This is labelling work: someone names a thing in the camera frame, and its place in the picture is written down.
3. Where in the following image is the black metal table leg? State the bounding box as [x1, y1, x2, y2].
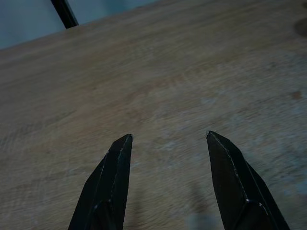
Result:
[50, 0, 79, 29]

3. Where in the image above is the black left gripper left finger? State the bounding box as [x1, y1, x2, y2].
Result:
[68, 133, 134, 230]

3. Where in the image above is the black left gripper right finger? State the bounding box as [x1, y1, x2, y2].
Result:
[206, 130, 287, 230]

